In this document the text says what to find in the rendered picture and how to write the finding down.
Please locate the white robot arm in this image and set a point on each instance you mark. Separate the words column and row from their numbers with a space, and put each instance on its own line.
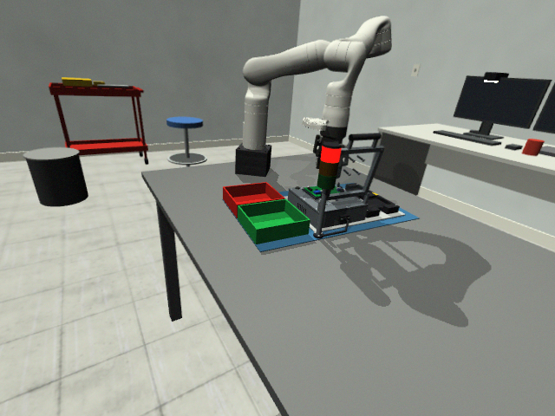
column 344, row 55

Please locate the red bin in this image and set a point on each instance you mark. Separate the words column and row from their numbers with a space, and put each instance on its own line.
column 236, row 195

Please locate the green bin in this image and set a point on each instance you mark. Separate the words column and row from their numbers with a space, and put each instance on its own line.
column 273, row 220

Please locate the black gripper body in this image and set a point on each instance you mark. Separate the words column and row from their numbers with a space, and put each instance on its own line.
column 337, row 134

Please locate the green circuit board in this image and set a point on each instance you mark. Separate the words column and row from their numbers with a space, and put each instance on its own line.
column 314, row 190

